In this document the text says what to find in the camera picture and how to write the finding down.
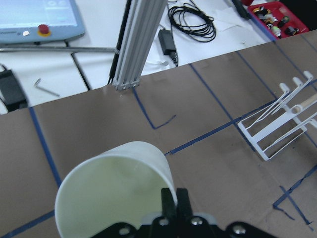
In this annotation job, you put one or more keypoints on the blue teach pendant tablet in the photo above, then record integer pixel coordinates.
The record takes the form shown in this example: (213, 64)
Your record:
(30, 21)

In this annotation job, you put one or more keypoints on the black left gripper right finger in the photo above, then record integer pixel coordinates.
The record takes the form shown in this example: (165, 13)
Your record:
(183, 209)

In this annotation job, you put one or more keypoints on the red parts bin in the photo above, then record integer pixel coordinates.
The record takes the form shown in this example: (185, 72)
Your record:
(276, 20)

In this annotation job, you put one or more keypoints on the white wire cup rack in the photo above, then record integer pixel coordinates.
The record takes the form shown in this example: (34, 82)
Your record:
(274, 127)

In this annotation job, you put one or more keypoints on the aluminium frame post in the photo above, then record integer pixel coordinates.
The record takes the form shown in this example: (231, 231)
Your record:
(140, 22)

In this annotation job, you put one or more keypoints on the black power adapter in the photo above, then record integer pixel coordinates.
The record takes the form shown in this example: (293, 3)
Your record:
(167, 45)

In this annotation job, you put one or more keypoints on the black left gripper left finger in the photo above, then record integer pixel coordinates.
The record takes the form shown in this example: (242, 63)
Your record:
(167, 204)

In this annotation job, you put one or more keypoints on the cream white plastic cup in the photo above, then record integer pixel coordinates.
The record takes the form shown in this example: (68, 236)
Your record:
(122, 184)

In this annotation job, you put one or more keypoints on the silver hex key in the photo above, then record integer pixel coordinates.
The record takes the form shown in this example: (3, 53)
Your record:
(38, 85)

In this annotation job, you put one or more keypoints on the red thermos bottle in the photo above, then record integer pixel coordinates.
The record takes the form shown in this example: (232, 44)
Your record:
(247, 2)

